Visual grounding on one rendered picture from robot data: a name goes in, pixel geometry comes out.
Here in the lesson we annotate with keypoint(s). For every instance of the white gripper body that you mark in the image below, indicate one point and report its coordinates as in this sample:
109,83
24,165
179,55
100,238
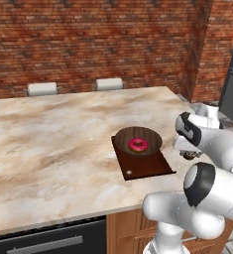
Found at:
183,143

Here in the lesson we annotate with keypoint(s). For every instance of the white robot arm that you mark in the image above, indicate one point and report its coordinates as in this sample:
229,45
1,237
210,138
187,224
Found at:
207,198

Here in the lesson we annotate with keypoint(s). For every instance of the brown cupcake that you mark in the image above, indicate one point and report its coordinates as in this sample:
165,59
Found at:
190,155

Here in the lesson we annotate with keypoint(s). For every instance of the dark brown wooden tray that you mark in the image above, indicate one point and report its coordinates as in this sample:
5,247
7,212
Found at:
144,165

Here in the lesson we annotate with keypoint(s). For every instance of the pink frosted donut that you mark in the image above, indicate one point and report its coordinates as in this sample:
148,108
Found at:
138,145

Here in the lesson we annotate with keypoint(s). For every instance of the brown wooden bowl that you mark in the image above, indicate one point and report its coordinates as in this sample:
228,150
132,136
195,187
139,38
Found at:
124,139

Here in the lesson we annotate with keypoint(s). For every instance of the white chair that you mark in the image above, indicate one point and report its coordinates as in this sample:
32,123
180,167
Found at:
42,89
109,84

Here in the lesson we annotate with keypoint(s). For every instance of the wooden island cabinet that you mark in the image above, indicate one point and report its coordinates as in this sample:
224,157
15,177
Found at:
128,231

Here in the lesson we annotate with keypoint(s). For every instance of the black dishwasher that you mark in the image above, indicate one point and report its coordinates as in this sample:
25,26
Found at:
55,236

